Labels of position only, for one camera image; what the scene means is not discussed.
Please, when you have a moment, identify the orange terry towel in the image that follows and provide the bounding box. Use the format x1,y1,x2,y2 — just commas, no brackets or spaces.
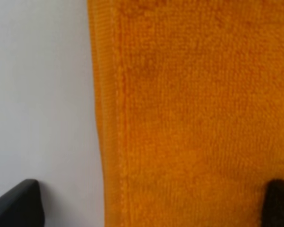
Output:
88,0,284,227

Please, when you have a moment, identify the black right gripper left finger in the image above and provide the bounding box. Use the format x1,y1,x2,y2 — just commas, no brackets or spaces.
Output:
0,179,45,227

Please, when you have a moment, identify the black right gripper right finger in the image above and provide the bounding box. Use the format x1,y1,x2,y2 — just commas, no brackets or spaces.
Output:
261,179,284,227

